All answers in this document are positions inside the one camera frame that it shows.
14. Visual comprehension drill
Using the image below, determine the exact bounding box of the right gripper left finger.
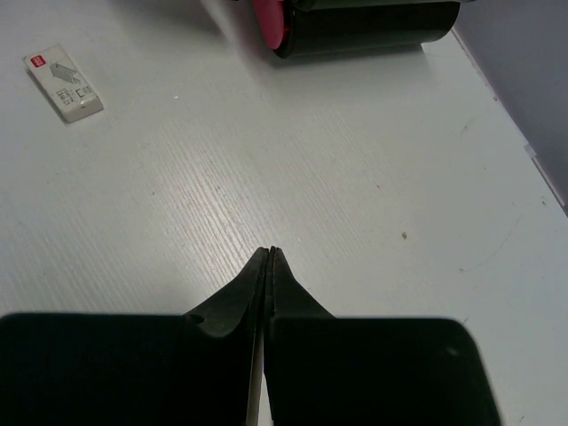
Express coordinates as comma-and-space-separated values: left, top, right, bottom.
1, 248, 269, 425

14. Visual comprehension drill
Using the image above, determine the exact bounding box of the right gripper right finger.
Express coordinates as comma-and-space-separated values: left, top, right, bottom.
264, 248, 501, 425

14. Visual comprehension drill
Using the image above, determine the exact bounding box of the white eraser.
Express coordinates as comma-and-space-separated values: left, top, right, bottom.
23, 44, 104, 123

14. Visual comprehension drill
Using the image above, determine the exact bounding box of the pink drawer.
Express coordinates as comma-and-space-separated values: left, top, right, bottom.
252, 0, 290, 50

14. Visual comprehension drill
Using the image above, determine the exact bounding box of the black drawer cabinet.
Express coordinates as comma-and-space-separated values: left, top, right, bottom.
272, 1, 461, 58

